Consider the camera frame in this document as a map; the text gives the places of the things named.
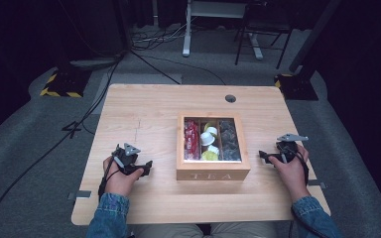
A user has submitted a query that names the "white desk leg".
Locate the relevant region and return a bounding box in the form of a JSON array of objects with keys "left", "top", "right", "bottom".
[
  {"left": 182, "top": 0, "right": 193, "bottom": 58},
  {"left": 247, "top": 32, "right": 265, "bottom": 60}
]

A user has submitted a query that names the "grey metal table bracket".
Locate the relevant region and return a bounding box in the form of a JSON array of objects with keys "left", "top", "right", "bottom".
[
  {"left": 67, "top": 190, "right": 92, "bottom": 201},
  {"left": 307, "top": 179, "right": 327, "bottom": 190}
]

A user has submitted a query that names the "right hand-held gripper cable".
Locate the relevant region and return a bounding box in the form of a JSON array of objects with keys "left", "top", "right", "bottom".
[{"left": 289, "top": 150, "right": 312, "bottom": 238}]

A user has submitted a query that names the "striped black stand base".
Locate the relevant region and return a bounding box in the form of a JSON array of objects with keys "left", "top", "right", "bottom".
[
  {"left": 274, "top": 72, "right": 319, "bottom": 101},
  {"left": 39, "top": 67, "right": 92, "bottom": 99}
]

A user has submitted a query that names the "pile of dark packets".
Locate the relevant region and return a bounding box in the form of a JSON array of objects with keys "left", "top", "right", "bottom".
[{"left": 218, "top": 119, "right": 242, "bottom": 162}]

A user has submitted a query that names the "person's left hand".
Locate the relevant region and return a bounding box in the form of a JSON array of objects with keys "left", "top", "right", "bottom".
[{"left": 102, "top": 155, "right": 145, "bottom": 198}]

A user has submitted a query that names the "black slanted post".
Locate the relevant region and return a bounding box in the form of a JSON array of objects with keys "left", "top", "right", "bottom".
[{"left": 288, "top": 0, "right": 342, "bottom": 74}]

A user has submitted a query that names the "black chair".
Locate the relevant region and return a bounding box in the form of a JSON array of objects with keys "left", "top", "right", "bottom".
[{"left": 233, "top": 0, "right": 295, "bottom": 70}]

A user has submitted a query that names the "left hand-held gripper cable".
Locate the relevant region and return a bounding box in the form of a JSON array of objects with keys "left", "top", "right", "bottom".
[{"left": 97, "top": 156, "right": 117, "bottom": 201}]

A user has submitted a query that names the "bundle of floor cables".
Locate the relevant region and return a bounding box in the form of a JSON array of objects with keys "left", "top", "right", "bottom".
[{"left": 131, "top": 18, "right": 192, "bottom": 53}]

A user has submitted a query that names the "wooden box with glass lid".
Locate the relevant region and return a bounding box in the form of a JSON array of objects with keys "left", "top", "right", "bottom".
[{"left": 176, "top": 111, "right": 251, "bottom": 181}]

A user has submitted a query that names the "person's right leg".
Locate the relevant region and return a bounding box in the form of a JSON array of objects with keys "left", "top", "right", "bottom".
[{"left": 209, "top": 221, "right": 279, "bottom": 238}]

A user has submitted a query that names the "person's left leg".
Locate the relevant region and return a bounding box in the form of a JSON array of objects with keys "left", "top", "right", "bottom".
[{"left": 130, "top": 222, "right": 206, "bottom": 238}]

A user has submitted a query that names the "thin black floor cable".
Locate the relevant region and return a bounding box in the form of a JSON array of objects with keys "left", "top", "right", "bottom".
[{"left": 129, "top": 49, "right": 227, "bottom": 86}]

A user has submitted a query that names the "hand-held gripper cable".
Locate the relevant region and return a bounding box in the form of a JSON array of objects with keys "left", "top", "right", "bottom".
[
  {"left": 97, "top": 156, "right": 117, "bottom": 201},
  {"left": 289, "top": 150, "right": 312, "bottom": 238}
]

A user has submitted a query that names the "person's right hand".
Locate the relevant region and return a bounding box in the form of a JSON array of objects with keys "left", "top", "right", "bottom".
[{"left": 267, "top": 144, "right": 311, "bottom": 203}]

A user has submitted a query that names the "person's leg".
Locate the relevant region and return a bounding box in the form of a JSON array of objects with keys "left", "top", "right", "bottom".
[
  {"left": 209, "top": 221, "right": 279, "bottom": 238},
  {"left": 130, "top": 222, "right": 206, "bottom": 238}
]

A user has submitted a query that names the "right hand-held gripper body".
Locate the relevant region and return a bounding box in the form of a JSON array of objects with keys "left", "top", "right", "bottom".
[{"left": 276, "top": 133, "right": 310, "bottom": 164}]

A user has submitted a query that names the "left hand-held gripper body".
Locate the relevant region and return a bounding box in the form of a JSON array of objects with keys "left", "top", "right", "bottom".
[{"left": 111, "top": 142, "right": 143, "bottom": 175}]

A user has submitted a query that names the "long black floor cable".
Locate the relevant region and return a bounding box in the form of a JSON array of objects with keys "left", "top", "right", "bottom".
[{"left": 0, "top": 54, "right": 125, "bottom": 238}]

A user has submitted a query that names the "white desk panel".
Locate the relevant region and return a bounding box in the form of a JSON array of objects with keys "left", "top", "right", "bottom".
[{"left": 190, "top": 0, "right": 248, "bottom": 20}]

